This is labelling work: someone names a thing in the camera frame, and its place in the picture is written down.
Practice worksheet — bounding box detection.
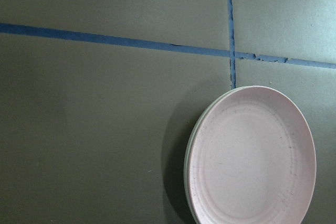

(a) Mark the cream plate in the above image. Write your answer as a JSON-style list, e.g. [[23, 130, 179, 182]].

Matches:
[[183, 87, 243, 223]]

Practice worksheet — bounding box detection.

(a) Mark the pink plate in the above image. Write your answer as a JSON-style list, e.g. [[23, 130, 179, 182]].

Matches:
[[189, 86, 317, 223]]

